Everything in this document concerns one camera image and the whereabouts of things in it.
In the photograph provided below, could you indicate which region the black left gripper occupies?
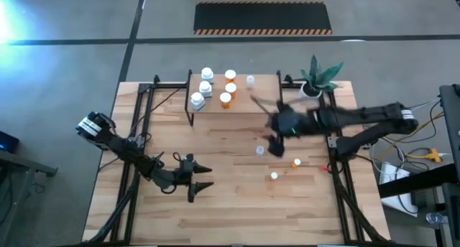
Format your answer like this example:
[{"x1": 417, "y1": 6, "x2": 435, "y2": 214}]
[{"x1": 172, "y1": 154, "x2": 216, "y2": 204}]

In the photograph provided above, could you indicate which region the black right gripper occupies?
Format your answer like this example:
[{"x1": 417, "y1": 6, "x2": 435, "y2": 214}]
[{"x1": 249, "y1": 94, "x2": 314, "y2": 159}]

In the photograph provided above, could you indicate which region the white labelled medicine bottle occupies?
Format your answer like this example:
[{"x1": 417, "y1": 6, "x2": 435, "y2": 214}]
[
  {"x1": 200, "y1": 66, "x2": 215, "y2": 85},
  {"x1": 198, "y1": 80, "x2": 213, "y2": 98}
]

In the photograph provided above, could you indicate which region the wide white medicine bottle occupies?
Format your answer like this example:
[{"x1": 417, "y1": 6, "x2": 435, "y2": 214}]
[{"x1": 190, "y1": 91, "x2": 207, "y2": 112}]

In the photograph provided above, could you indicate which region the green plant in white pot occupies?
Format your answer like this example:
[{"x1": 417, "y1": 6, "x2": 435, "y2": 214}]
[{"x1": 298, "y1": 55, "x2": 345, "y2": 99}]

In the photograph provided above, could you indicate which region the black hazard-striped floor mat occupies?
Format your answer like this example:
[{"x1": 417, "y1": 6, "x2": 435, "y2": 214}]
[{"x1": 193, "y1": 1, "x2": 333, "y2": 36}]

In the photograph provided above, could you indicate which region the white power strip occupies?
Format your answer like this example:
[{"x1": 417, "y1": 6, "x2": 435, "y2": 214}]
[{"x1": 373, "y1": 160, "x2": 420, "y2": 218}]

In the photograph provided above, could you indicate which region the grey side desk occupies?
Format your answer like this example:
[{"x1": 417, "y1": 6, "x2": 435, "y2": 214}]
[{"x1": 0, "y1": 149, "x2": 58, "y2": 247}]

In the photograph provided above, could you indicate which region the black equipment stand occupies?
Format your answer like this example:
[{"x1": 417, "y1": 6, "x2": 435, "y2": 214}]
[{"x1": 377, "y1": 83, "x2": 460, "y2": 247}]

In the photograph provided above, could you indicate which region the dark device with blue light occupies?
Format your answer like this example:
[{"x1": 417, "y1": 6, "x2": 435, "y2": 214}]
[{"x1": 0, "y1": 130, "x2": 21, "y2": 154}]

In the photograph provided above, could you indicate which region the wooden shelf with black frame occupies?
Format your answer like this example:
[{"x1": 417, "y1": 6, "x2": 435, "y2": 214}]
[{"x1": 184, "y1": 69, "x2": 285, "y2": 128}]

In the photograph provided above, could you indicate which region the black metal rig frame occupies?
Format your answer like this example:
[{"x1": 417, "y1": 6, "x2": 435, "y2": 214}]
[{"x1": 84, "y1": 73, "x2": 392, "y2": 247}]

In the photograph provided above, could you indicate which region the yellow power cable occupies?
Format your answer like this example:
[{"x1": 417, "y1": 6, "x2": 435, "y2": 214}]
[{"x1": 405, "y1": 112, "x2": 450, "y2": 164}]

